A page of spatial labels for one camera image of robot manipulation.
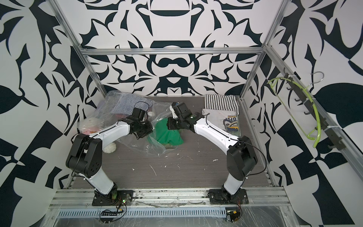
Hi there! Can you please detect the green garment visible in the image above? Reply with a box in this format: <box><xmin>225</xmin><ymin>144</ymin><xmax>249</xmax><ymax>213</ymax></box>
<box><xmin>151</xmin><ymin>118</ymin><xmax>184</xmax><ymax>147</ymax></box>

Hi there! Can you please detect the blue white striped garment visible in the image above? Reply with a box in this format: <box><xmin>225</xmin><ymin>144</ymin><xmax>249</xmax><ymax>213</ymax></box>
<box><xmin>111</xmin><ymin>93</ymin><xmax>154</xmax><ymax>115</ymax></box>

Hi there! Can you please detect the clear plastic vacuum bag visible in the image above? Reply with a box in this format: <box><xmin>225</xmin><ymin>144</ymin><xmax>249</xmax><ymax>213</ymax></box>
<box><xmin>77</xmin><ymin>91</ymin><xmax>184</xmax><ymax>156</ymax></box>

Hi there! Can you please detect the white printed t-shirt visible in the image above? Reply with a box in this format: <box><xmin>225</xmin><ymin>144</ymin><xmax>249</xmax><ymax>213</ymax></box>
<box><xmin>202</xmin><ymin>109</ymin><xmax>241</xmax><ymax>137</ymax></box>

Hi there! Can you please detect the black white striped tank top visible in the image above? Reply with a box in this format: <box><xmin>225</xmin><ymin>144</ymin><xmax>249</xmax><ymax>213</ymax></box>
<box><xmin>204</xmin><ymin>95</ymin><xmax>240</xmax><ymax>115</ymax></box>

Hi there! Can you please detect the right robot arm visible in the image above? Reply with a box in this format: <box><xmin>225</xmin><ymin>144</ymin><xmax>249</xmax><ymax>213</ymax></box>
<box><xmin>167</xmin><ymin>102</ymin><xmax>259</xmax><ymax>196</ymax></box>

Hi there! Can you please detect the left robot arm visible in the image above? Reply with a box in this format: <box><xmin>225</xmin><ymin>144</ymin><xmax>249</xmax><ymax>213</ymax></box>
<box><xmin>66</xmin><ymin>107</ymin><xmax>153</xmax><ymax>200</ymax></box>

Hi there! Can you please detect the lilac small case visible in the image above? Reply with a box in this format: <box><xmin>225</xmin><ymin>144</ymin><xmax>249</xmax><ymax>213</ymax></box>
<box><xmin>94</xmin><ymin>100</ymin><xmax>105</xmax><ymax>118</ymax></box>

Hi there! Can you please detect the white teddy bear pink shirt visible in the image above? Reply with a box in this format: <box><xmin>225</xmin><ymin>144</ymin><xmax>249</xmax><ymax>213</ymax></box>
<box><xmin>77</xmin><ymin>117</ymin><xmax>117</xmax><ymax>154</ymax></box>

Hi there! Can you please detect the green clothes hanger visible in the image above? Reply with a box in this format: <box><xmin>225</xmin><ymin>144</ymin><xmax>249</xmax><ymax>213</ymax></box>
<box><xmin>267</xmin><ymin>77</ymin><xmax>316</xmax><ymax>146</ymax></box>

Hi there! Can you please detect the black electronics board left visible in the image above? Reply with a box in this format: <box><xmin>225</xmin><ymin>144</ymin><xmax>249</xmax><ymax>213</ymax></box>
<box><xmin>99</xmin><ymin>210</ymin><xmax>126</xmax><ymax>224</ymax></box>

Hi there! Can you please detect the black electronics board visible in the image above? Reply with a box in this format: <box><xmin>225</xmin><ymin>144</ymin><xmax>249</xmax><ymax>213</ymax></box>
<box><xmin>225</xmin><ymin>210</ymin><xmax>243</xmax><ymax>223</ymax></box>
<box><xmin>99</xmin><ymin>210</ymin><xmax>126</xmax><ymax>224</ymax></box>

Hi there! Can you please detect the black electronics board right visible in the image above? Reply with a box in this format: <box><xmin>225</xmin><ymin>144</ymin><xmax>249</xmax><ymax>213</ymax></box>
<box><xmin>225</xmin><ymin>210</ymin><xmax>243</xmax><ymax>223</ymax></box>

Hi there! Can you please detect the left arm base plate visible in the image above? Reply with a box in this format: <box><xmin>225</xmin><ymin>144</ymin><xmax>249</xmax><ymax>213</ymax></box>
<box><xmin>92</xmin><ymin>190</ymin><xmax>134</xmax><ymax>207</ymax></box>

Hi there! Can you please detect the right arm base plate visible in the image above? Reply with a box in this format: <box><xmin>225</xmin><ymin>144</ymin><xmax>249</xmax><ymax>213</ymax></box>
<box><xmin>208</xmin><ymin>187</ymin><xmax>249</xmax><ymax>205</ymax></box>

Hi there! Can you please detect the aluminium frame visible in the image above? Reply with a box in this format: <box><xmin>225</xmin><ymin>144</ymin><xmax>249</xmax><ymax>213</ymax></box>
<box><xmin>48</xmin><ymin>0</ymin><xmax>363</xmax><ymax>227</ymax></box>

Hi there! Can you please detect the white slotted cable duct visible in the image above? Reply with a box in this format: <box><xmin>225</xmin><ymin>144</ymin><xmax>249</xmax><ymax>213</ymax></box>
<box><xmin>57</xmin><ymin>207</ymin><xmax>226</xmax><ymax>218</ymax></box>

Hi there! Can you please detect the black wall hook rack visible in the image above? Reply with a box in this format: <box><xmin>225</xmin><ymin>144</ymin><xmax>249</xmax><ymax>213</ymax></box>
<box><xmin>283</xmin><ymin>69</ymin><xmax>347</xmax><ymax>150</ymax></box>

